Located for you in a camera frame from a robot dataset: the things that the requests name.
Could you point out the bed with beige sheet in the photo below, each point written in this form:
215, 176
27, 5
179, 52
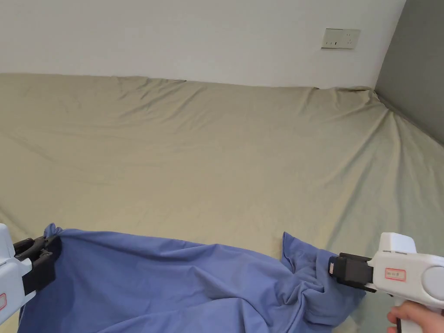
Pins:
208, 156

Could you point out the person's right hand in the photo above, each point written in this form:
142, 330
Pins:
416, 317

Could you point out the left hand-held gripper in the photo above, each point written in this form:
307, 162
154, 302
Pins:
10, 277

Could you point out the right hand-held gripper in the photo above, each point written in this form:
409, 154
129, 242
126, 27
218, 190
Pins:
409, 270

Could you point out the beige wall socket plate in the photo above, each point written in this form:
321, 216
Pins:
340, 38

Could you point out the blue garment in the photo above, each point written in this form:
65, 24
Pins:
156, 284

